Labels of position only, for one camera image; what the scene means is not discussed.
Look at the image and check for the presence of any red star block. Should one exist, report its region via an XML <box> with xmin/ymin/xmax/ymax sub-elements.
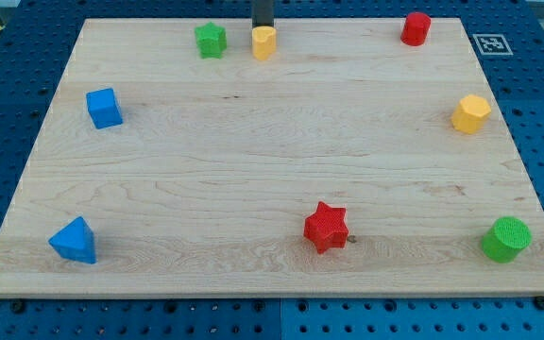
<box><xmin>303</xmin><ymin>201</ymin><xmax>349</xmax><ymax>254</ymax></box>

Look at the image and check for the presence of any wooden board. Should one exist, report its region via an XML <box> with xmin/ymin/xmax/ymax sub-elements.
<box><xmin>0</xmin><ymin>18</ymin><xmax>544</xmax><ymax>299</ymax></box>

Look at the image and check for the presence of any yellow heart block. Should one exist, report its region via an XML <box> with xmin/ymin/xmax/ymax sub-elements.
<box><xmin>251</xmin><ymin>25</ymin><xmax>277</xmax><ymax>60</ymax></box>

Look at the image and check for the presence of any green star block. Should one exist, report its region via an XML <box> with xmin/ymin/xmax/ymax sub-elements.
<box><xmin>194</xmin><ymin>22</ymin><xmax>227</xmax><ymax>59</ymax></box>

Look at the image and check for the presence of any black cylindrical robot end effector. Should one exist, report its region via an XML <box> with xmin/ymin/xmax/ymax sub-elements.
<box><xmin>251</xmin><ymin>0</ymin><xmax>275</xmax><ymax>28</ymax></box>

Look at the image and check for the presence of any blue cube block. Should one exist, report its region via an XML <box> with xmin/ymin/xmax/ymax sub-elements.
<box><xmin>86</xmin><ymin>88</ymin><xmax>123</xmax><ymax>129</ymax></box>

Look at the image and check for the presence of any red cylinder block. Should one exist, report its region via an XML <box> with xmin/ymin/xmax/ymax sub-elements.
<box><xmin>400</xmin><ymin>11</ymin><xmax>432</xmax><ymax>46</ymax></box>

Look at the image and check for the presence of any blue triangle block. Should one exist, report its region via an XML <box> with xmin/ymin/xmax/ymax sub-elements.
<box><xmin>48</xmin><ymin>216</ymin><xmax>97</xmax><ymax>264</ymax></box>

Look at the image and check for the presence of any yellow hexagon block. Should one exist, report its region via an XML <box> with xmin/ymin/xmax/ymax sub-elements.
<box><xmin>450</xmin><ymin>94</ymin><xmax>491</xmax><ymax>134</ymax></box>

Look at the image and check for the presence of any green cylinder block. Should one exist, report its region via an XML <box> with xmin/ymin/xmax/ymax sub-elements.
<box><xmin>481</xmin><ymin>216</ymin><xmax>533</xmax><ymax>264</ymax></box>

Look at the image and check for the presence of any white fiducial marker tag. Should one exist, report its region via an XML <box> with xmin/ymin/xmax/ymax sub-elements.
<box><xmin>472</xmin><ymin>33</ymin><xmax>513</xmax><ymax>56</ymax></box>

